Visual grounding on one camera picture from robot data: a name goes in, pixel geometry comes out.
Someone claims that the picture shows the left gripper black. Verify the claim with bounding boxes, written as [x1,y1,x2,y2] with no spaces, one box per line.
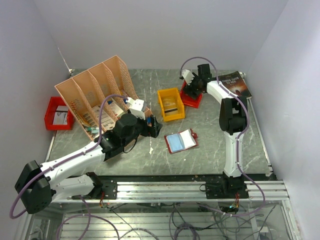
[122,107,162,146]

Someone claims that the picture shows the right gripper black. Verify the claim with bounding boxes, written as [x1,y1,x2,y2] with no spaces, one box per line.
[182,73,203,100]

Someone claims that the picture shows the red card holder wallet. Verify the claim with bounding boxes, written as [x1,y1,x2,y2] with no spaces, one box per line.
[164,128,199,154]

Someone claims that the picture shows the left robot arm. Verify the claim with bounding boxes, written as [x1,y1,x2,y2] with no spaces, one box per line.
[14,113,163,214]

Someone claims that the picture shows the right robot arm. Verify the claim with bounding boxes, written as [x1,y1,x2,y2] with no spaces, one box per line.
[180,64,248,199]

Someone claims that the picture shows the red bin with cards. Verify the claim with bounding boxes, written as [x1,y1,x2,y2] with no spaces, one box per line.
[179,81,203,109]

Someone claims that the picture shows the white cards in left bin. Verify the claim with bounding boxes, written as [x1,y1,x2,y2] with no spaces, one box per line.
[52,105,69,125]

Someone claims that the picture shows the yellow plastic bin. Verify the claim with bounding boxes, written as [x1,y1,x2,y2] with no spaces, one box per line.
[157,87,185,122]

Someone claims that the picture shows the dark paperback book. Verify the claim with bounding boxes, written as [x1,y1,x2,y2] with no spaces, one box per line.
[218,71,252,99]

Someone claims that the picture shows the pink file organizer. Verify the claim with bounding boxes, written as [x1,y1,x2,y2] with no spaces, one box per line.
[55,55,139,141]

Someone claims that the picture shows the red bin at left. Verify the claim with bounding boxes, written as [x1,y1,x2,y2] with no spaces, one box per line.
[44,96,74,131]

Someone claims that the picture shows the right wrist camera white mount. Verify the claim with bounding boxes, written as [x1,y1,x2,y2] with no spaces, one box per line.
[180,69,194,86]

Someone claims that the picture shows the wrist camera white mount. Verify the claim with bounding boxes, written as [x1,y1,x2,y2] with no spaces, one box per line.
[180,69,194,86]
[126,97,147,120]

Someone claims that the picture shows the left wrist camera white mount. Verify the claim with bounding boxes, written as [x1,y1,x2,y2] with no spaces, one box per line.
[126,97,147,120]

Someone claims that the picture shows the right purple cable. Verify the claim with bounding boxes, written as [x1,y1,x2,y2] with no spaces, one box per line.
[179,56,267,218]

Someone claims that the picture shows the purple cable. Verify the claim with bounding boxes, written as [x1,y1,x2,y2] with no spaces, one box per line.
[8,93,131,240]
[179,56,267,218]

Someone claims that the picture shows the aluminium mounting rail frame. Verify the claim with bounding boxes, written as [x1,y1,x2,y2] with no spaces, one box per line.
[15,171,302,240]

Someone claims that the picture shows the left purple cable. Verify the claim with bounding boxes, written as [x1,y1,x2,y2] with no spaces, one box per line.
[8,93,131,240]

